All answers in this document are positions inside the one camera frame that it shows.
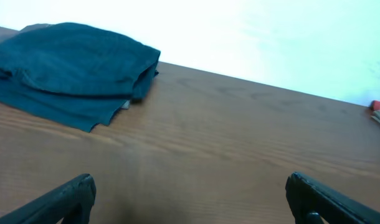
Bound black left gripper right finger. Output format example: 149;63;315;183
285;172;380;224

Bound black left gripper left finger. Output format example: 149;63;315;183
0;174;97;224

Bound navy blue shorts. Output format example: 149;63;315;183
0;22;160;132

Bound red garment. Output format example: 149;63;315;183
369;100;380;111

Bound folded grey shorts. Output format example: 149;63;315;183
19;24;131;110

